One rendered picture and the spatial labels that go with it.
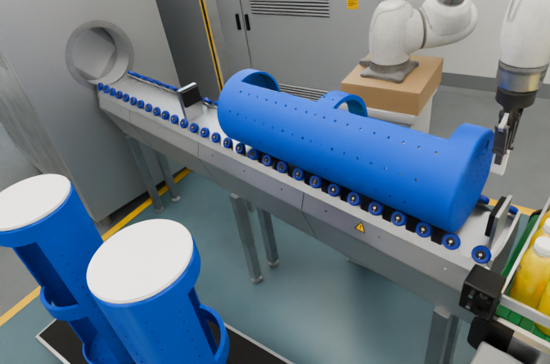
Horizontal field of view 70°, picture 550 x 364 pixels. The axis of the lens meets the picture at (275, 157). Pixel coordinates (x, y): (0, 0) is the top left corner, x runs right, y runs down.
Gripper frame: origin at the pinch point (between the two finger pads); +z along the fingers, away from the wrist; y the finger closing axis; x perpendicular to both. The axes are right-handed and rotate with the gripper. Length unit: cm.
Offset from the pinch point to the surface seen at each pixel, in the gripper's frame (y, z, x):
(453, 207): -15.3, 5.7, 4.1
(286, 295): -7, 116, 81
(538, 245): -15.4, 6.9, -14.2
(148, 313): -76, 19, 50
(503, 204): -1.6, 11.2, -3.6
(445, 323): -11, 57, 2
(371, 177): -16.1, 5.7, 25.6
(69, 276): -83, 39, 104
